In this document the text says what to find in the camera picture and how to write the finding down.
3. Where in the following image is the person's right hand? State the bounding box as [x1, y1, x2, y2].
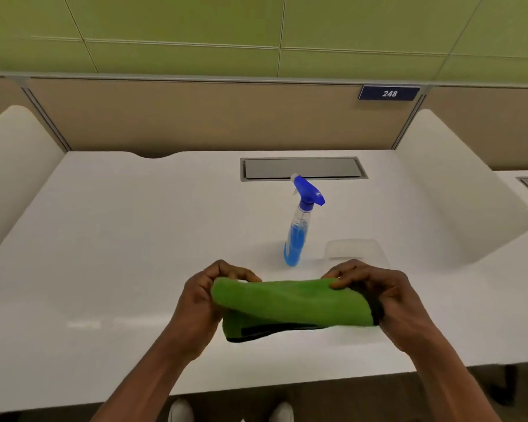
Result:
[321, 258, 441, 355]

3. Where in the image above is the person's left hand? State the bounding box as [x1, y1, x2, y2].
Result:
[167, 258, 263, 361]

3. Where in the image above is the green microfibre cloth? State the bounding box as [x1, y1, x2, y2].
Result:
[210, 277, 384, 343]

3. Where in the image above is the blue spray bottle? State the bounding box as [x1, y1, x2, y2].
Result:
[283, 173, 326, 268]

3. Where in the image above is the person's left forearm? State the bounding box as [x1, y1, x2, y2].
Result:
[90, 329, 203, 422]

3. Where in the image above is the clear plastic container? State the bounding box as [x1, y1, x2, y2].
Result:
[324, 239, 390, 277]

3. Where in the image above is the white shoe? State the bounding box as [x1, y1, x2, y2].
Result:
[167, 399, 194, 422]
[269, 401, 295, 422]

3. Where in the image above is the black table leg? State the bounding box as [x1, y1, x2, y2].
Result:
[488, 364, 518, 407]

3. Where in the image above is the white divider panel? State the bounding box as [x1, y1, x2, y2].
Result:
[0, 105, 67, 267]
[395, 109, 528, 265]

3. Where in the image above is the white neighbour table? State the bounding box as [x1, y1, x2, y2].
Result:
[475, 170, 528, 365]

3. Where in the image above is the beige partition screen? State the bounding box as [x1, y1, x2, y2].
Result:
[26, 77, 428, 159]
[0, 76, 67, 152]
[422, 85, 528, 171]

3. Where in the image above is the dark blue number sign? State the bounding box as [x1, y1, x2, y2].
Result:
[358, 85, 421, 101]

